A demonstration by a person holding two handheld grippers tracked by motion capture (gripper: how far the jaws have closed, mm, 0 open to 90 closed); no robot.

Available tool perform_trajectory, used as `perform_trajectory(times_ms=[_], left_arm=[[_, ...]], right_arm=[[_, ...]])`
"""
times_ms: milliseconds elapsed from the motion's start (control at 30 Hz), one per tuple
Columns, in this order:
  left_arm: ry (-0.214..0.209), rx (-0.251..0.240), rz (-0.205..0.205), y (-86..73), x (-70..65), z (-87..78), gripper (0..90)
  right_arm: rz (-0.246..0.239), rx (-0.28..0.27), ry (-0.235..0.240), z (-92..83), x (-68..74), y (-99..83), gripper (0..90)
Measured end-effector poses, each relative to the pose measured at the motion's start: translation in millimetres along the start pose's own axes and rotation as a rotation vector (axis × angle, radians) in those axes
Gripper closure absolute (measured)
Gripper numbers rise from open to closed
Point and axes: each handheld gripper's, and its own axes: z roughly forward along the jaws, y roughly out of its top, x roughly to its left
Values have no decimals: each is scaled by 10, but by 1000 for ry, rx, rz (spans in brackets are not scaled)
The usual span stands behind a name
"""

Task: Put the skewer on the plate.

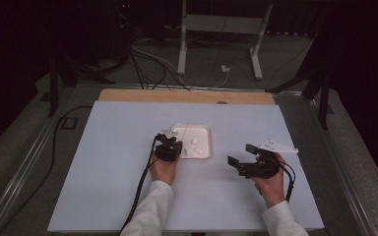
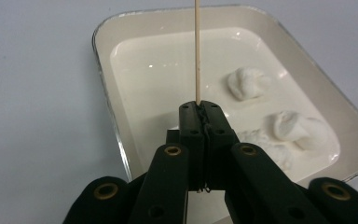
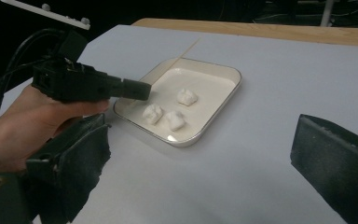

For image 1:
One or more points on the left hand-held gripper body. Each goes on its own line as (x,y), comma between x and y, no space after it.
(168,150)

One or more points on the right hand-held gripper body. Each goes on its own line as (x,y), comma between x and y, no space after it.
(259,168)

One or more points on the small white food piece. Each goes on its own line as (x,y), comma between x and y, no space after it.
(199,151)
(188,152)
(195,141)

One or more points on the white square tray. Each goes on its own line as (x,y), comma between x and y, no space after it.
(198,132)

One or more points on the person's left hand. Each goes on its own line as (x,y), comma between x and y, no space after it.
(163,170)

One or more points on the person's right hand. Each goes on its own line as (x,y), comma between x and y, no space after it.
(272,190)

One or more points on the pale blue table mat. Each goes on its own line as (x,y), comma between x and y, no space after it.
(105,183)

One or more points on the white plug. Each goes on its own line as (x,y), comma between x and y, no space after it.
(225,69)

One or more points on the black floor socket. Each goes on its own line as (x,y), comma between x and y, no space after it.
(69,123)

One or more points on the black tripod stand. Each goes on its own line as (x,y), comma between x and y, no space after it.
(62,70)
(323,88)

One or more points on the aluminium floor rail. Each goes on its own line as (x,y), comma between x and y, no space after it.
(19,170)
(344,170)

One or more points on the white metal stand frame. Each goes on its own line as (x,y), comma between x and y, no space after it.
(221,24)

